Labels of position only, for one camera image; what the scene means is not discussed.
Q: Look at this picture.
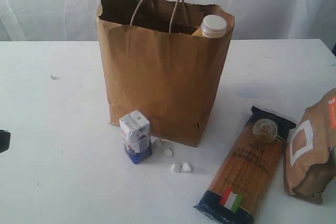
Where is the small blue white milk carton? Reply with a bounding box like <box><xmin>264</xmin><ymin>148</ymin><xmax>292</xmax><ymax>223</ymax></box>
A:
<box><xmin>119</xmin><ymin>110</ymin><xmax>152</xmax><ymax>164</ymax></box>

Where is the brown paper shopping bag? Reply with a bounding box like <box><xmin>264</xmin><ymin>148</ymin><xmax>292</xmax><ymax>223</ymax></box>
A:
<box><xmin>96</xmin><ymin>0</ymin><xmax>235</xmax><ymax>147</ymax></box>

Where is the yellow grain bottle white cap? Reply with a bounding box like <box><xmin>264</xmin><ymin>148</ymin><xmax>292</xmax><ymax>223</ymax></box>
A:
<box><xmin>192</xmin><ymin>15</ymin><xmax>228</xmax><ymax>38</ymax></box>

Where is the white paper ball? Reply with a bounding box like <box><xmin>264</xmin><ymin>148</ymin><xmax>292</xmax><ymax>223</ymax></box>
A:
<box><xmin>181</xmin><ymin>162</ymin><xmax>193</xmax><ymax>173</ymax></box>
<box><xmin>154</xmin><ymin>138</ymin><xmax>163</xmax><ymax>148</ymax></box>
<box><xmin>163</xmin><ymin>148</ymin><xmax>173</xmax><ymax>157</ymax></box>
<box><xmin>171</xmin><ymin>162</ymin><xmax>182</xmax><ymax>173</ymax></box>

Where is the brown kraft pouch orange label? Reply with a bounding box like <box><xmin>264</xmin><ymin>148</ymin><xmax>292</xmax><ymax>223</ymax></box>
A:
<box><xmin>284</xmin><ymin>89</ymin><xmax>335</xmax><ymax>204</ymax></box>

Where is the spaghetti package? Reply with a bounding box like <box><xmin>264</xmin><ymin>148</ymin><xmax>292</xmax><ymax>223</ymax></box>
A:
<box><xmin>194</xmin><ymin>106</ymin><xmax>296</xmax><ymax>223</ymax></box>

